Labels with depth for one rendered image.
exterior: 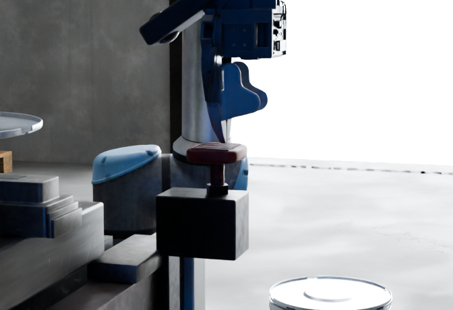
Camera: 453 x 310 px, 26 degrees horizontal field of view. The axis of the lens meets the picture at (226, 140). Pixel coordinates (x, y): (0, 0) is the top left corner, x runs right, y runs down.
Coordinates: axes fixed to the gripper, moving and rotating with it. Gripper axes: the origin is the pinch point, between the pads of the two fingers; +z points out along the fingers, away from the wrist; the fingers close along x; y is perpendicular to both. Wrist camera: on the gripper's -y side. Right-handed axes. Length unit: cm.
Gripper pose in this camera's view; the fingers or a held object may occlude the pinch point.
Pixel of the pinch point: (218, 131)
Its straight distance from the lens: 111.8
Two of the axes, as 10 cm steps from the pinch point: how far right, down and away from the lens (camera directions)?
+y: 9.6, 0.4, -2.8
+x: 2.8, -1.2, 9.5
